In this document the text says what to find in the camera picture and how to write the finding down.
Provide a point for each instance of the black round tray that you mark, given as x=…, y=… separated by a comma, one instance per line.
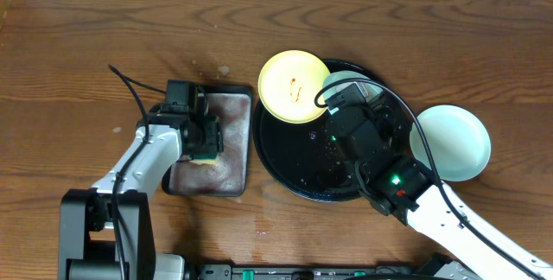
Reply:
x=303, y=157

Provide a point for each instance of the green yellow sponge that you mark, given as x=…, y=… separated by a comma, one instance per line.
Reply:
x=208, y=159

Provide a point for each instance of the light blue plate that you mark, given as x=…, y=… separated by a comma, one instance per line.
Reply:
x=459, y=142
x=339, y=80

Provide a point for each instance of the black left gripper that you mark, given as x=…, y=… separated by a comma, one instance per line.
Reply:
x=212, y=137

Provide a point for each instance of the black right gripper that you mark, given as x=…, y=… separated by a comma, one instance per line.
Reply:
x=380, y=118

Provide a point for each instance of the yellow plate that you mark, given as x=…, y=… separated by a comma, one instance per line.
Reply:
x=288, y=83

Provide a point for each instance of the black rectangular soapy tray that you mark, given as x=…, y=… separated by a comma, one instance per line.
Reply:
x=228, y=177

